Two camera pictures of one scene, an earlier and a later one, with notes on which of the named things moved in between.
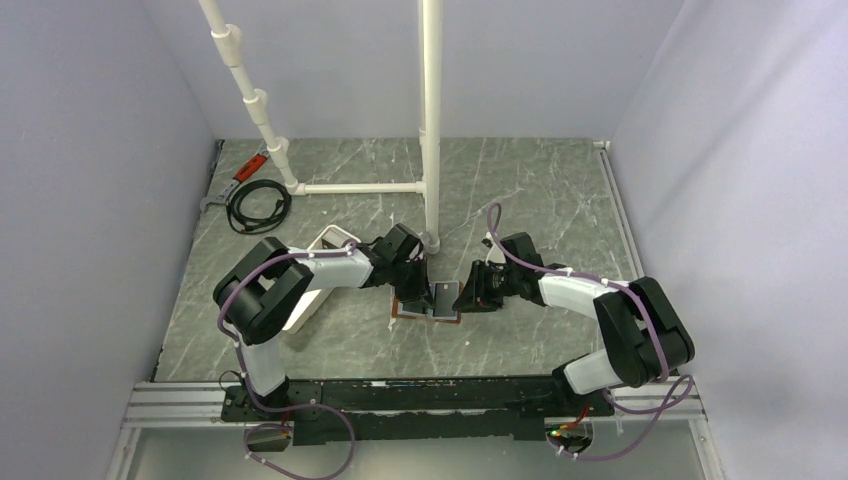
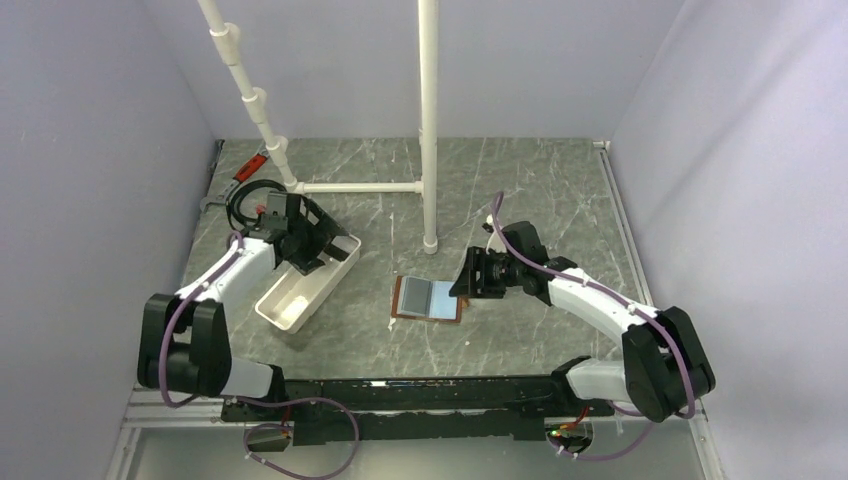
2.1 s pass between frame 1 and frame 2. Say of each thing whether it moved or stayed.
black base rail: stayed
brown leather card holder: stayed
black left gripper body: moved
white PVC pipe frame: stayed
